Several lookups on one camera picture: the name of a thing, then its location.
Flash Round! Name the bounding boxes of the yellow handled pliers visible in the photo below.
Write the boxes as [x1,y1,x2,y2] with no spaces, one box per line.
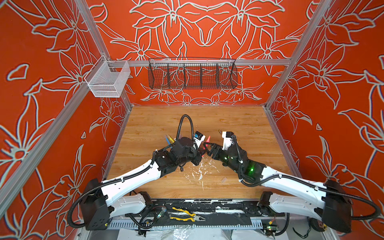
[169,207,206,222]

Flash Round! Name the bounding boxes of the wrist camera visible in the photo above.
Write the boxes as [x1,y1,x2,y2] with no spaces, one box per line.
[222,131,234,151]
[193,131,206,150]

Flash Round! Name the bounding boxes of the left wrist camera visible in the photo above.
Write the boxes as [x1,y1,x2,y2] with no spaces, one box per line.
[193,131,206,150]

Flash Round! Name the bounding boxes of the yellow highlighter pen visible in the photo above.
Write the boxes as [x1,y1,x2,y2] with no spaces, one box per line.
[167,135,175,144]

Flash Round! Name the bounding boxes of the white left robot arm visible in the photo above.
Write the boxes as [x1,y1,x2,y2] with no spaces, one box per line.
[67,114,205,230]

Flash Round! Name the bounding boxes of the grey slotted cable duct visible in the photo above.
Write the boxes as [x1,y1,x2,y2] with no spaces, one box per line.
[107,219,263,231]

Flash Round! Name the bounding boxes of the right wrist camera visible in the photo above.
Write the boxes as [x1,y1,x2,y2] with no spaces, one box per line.
[222,131,234,151]

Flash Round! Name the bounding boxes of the black wire mesh basket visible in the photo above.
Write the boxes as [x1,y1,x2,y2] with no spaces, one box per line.
[148,58,239,90]

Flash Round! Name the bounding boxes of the pink highlighter pen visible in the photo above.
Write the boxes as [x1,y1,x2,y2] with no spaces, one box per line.
[203,136,211,157]

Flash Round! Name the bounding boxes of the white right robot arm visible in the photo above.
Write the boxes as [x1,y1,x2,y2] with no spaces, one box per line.
[203,135,381,233]

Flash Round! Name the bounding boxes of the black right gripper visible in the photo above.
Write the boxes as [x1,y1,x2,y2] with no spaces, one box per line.
[203,141,243,175]

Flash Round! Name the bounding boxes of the white wire mesh basket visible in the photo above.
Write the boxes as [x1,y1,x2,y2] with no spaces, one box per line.
[85,56,131,98]

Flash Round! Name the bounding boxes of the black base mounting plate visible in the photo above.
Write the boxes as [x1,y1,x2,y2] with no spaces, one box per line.
[133,199,286,227]

